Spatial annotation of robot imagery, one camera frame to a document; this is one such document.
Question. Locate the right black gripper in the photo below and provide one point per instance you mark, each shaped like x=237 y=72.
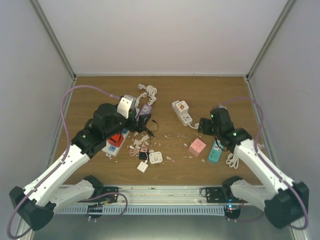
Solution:
x=204 y=125

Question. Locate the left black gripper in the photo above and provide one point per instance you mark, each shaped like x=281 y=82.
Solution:
x=141 y=125

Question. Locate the pink cube socket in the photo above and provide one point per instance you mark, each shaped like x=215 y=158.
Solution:
x=196 y=147

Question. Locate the teal power strip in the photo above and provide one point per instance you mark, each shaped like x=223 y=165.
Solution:
x=215 y=152

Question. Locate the red cube socket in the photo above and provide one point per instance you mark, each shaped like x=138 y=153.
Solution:
x=116 y=140

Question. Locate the white charger plug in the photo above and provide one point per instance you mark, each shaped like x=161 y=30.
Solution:
x=142 y=166

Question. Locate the white cube socket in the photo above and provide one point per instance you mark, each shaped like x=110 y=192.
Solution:
x=182 y=107

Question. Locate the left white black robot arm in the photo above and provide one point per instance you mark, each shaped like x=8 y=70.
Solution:
x=38 y=201

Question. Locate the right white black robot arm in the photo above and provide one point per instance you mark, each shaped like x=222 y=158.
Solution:
x=282 y=200

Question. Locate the purple power strip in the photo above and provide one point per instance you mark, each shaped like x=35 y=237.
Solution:
x=146 y=109

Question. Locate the white grey power strip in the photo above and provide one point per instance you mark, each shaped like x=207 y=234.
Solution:
x=186 y=119

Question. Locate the white square adapter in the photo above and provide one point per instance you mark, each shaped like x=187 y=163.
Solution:
x=155 y=157

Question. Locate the white multicolour power strip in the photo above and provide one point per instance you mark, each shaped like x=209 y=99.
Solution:
x=112 y=151

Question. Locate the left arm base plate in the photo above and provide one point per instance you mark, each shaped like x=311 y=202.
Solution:
x=98 y=204

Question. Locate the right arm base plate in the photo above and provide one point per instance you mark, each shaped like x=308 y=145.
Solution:
x=218 y=195

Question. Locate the grey slotted cable duct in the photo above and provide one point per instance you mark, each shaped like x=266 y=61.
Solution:
x=177 y=210

